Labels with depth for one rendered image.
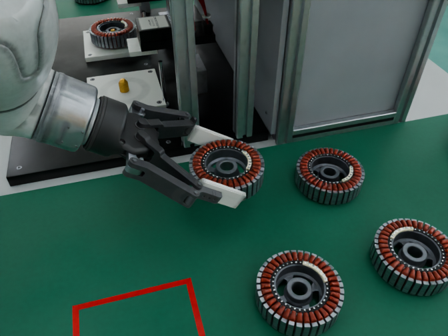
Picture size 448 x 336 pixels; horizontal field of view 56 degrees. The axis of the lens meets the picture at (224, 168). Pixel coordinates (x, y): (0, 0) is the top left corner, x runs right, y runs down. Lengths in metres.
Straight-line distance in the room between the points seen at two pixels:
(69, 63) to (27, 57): 0.72
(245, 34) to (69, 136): 0.31
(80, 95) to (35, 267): 0.27
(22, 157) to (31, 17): 0.50
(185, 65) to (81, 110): 0.22
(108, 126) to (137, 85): 0.40
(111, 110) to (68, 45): 0.64
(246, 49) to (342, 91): 0.21
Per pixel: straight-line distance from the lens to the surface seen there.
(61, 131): 0.53
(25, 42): 0.36
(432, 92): 1.06
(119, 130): 0.54
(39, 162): 0.80
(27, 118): 0.53
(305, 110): 0.80
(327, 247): 0.66
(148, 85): 0.93
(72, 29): 1.26
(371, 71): 0.83
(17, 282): 0.67
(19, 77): 0.39
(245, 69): 0.72
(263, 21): 0.76
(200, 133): 0.65
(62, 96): 0.53
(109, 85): 0.95
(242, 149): 0.65
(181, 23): 0.65
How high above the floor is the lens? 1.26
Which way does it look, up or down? 43 degrees down
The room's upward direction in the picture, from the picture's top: straight up
